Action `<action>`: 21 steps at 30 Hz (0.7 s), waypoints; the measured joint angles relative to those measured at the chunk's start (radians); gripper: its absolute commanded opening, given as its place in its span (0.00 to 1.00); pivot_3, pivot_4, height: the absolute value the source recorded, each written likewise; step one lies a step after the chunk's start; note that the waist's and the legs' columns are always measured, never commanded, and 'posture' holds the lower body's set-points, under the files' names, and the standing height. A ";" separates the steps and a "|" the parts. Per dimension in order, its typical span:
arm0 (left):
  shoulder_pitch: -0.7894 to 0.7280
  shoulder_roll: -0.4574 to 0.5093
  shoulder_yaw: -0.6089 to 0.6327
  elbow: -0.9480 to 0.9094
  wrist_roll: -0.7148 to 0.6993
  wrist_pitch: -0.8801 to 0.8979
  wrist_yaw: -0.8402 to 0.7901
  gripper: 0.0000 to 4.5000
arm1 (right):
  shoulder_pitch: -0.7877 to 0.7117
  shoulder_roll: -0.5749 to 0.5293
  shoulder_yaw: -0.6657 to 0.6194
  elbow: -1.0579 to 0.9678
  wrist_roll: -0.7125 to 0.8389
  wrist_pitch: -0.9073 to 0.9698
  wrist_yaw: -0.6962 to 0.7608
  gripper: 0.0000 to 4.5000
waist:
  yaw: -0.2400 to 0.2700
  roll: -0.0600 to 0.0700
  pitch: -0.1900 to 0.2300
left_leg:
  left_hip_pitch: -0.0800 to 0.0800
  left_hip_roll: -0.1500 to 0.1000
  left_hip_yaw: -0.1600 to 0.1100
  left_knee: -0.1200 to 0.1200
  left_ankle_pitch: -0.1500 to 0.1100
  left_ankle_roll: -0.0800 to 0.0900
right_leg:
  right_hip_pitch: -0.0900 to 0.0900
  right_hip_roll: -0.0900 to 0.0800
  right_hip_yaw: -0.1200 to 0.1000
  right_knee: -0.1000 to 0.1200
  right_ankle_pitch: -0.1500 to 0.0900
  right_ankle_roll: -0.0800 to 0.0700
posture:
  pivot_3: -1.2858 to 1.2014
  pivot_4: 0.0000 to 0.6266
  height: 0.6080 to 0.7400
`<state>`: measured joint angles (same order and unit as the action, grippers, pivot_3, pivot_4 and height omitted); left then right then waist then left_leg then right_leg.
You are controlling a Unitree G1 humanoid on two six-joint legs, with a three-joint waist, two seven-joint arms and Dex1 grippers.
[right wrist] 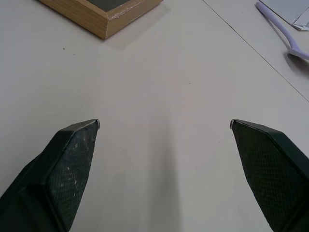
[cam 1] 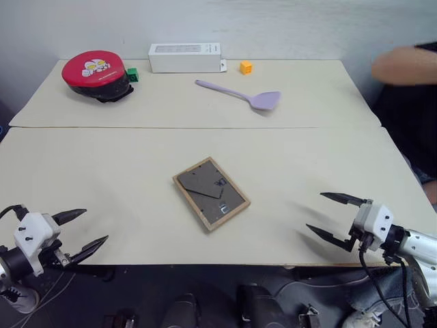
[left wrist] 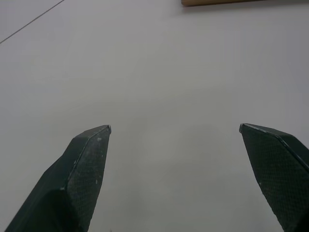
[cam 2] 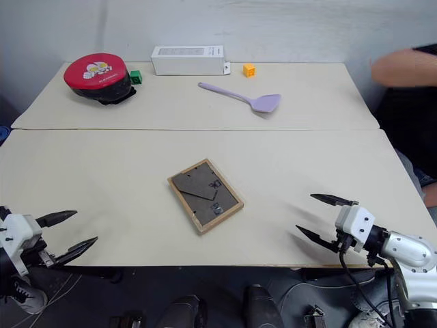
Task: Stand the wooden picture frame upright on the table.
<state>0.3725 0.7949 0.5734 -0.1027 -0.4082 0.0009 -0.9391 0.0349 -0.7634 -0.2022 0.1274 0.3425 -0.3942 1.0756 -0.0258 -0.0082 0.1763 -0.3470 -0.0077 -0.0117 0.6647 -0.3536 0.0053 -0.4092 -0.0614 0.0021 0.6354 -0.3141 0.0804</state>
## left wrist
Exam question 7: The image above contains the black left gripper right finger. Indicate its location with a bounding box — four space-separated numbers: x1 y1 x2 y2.
239 123 309 232

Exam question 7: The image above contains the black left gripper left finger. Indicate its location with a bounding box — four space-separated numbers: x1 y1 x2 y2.
4 124 112 232

